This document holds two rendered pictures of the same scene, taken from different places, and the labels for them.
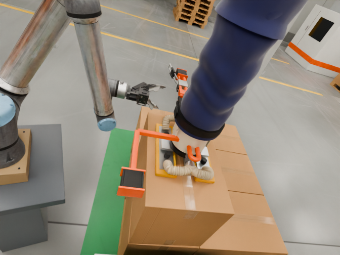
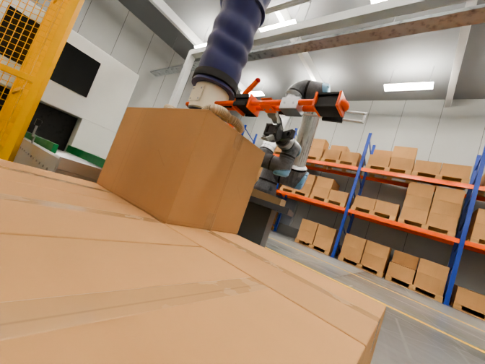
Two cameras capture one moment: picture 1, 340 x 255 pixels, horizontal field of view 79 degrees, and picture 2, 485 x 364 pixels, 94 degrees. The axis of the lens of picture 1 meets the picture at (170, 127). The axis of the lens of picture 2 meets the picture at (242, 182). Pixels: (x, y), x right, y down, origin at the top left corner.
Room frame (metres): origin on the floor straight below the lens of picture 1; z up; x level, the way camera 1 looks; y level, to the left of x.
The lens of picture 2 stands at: (1.83, -0.49, 0.69)
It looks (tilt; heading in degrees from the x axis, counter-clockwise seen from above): 5 degrees up; 146
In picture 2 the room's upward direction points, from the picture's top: 19 degrees clockwise
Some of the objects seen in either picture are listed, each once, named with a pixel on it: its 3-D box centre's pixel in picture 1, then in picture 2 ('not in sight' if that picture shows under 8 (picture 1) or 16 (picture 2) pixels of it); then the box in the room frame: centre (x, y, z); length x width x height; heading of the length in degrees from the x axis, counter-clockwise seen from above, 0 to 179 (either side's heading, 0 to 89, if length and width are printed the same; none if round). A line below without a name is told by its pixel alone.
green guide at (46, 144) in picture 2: not in sight; (28, 137); (-0.99, -0.93, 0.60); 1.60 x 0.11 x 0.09; 17
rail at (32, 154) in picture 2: not in sight; (21, 149); (-0.63, -0.88, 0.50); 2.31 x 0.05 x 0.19; 17
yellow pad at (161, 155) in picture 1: (166, 145); not in sight; (0.75, -0.02, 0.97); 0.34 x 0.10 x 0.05; 17
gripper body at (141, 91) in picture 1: (137, 94); (276, 134); (0.93, 0.23, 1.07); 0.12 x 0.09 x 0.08; 107
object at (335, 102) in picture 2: (181, 75); (329, 104); (1.35, 0.06, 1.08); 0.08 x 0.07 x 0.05; 17
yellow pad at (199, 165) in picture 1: (200, 152); not in sight; (0.81, -0.20, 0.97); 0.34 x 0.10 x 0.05; 17
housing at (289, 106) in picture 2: (181, 85); (292, 107); (1.22, 0.03, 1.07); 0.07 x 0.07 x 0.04; 17
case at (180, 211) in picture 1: (173, 176); (180, 167); (0.77, -0.12, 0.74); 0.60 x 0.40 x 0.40; 18
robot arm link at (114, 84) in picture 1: (105, 86); (290, 147); (0.89, 0.39, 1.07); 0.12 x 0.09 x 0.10; 107
